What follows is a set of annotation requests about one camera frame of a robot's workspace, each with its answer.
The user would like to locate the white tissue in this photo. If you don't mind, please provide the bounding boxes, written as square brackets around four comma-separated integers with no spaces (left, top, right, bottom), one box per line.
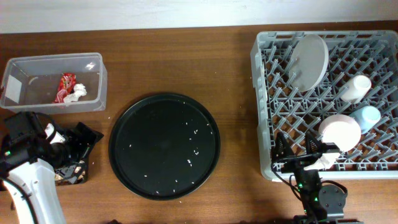
[63,83,87,103]

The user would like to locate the light blue cup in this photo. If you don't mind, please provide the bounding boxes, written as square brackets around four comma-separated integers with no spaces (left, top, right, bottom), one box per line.
[349,106,381,134]

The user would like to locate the red snack wrapper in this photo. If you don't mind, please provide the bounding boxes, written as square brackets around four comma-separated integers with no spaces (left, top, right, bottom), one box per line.
[53,73,76,103]

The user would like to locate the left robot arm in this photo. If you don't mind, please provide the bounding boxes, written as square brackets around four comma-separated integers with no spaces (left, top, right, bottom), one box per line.
[1,111,103,223]

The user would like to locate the white small bowl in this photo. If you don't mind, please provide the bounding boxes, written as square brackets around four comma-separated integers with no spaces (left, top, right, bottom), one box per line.
[318,114,361,152]

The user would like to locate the white cup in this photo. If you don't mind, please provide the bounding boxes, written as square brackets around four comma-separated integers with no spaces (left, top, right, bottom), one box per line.
[340,75,371,104]

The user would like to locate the grey dishwasher rack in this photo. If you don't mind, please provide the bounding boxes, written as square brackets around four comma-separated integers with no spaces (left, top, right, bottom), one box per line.
[251,30,397,181]

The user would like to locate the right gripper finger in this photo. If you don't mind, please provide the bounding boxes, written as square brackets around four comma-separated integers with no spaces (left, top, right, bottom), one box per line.
[271,132,294,157]
[305,132,322,153]

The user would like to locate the clear plastic bin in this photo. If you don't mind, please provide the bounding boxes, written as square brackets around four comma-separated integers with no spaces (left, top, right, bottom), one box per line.
[1,52,108,114]

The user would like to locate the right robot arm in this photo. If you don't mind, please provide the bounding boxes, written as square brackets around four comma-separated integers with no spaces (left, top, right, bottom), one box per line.
[271,132,356,223]

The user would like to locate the rice and food scraps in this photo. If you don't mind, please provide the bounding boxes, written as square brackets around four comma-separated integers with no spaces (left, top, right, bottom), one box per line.
[55,164,86,185]

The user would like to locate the white dinner plate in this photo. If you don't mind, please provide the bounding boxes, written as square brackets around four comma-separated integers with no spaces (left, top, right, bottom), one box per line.
[288,34,329,92]

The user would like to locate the round black serving tray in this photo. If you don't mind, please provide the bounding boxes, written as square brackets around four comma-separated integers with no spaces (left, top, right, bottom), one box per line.
[108,93,221,200]

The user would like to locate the black rectangular tray bin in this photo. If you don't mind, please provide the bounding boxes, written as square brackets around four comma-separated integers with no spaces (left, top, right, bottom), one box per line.
[54,122,93,185]

